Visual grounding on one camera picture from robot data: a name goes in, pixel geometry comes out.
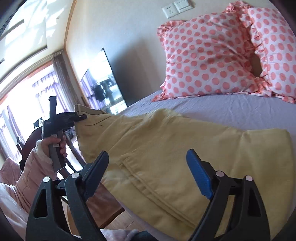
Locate yellow pants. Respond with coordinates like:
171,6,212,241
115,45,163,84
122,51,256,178
74,104,294,241

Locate white light switch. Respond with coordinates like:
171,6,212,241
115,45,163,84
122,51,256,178
173,0,194,13

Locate person's left hand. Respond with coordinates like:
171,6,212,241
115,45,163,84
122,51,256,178
41,136,68,158

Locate small pink polka dot pillow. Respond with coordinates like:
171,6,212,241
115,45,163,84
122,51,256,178
223,1,296,103

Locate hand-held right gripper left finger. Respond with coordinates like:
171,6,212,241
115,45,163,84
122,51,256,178
25,151,109,241

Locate brown curtain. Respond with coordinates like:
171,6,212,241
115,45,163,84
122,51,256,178
52,51,80,117

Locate black television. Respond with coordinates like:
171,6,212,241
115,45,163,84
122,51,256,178
80,48,128,113

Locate grey bed sheet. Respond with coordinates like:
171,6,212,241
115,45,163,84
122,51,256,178
121,92,296,241

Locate person's pink fluffy clothing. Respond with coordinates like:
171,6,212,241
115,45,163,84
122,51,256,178
0,157,30,241

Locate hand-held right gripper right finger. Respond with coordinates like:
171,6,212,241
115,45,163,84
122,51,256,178
186,149,271,241

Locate white wall socket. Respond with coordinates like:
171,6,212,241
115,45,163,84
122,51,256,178
162,5,179,18

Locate dark wooden chair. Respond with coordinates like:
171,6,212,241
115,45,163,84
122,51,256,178
16,118,86,180

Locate person's left forearm pink sleeve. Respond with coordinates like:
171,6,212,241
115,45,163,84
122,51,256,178
13,139,54,212

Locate large pink polka dot pillow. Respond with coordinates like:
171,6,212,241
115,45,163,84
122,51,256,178
151,10,263,102

